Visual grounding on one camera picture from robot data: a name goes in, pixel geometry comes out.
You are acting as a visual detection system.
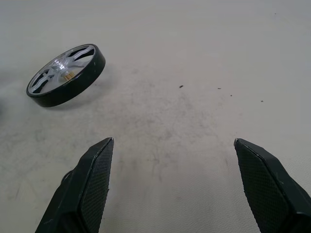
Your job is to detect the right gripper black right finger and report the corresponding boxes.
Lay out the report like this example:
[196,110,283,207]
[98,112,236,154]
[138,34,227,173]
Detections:
[234,137,311,233]

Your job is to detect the black motor rotor silver spokes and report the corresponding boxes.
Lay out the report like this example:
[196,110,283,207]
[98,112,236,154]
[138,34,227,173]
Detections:
[26,43,106,109]

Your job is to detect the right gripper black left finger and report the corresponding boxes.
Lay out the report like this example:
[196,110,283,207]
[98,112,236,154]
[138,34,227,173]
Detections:
[35,137,115,233]

